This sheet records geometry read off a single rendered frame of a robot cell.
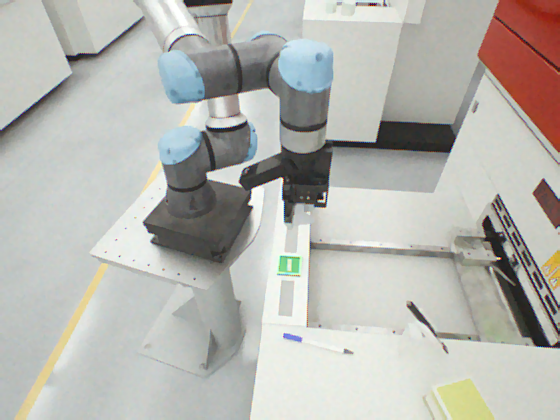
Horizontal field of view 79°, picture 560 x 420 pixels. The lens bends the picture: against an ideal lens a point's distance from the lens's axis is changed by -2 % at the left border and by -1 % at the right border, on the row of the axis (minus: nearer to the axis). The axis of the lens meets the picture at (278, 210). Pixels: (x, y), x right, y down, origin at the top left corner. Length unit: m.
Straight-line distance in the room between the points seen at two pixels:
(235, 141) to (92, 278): 1.48
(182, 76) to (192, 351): 1.45
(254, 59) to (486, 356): 0.69
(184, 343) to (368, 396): 1.24
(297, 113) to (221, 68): 0.13
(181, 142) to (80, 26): 4.13
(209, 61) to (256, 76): 0.07
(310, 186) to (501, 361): 0.50
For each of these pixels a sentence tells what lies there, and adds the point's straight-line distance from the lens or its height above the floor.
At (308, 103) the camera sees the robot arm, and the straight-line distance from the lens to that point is 0.50.
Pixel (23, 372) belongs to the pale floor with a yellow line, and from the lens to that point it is 2.09.
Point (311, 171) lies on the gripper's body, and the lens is 0.60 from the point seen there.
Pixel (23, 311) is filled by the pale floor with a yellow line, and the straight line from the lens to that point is 2.29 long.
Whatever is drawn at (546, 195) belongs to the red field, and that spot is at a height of 1.11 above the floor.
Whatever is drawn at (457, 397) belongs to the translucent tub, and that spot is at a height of 1.03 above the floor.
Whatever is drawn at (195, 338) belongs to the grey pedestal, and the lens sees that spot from 1.82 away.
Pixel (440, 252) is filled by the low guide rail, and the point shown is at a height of 0.84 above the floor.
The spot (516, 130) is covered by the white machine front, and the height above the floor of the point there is 1.14.
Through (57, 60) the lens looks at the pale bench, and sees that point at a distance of 4.42.
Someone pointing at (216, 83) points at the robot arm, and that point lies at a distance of 0.54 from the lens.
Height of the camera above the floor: 1.63
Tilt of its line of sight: 45 degrees down
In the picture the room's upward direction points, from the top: straight up
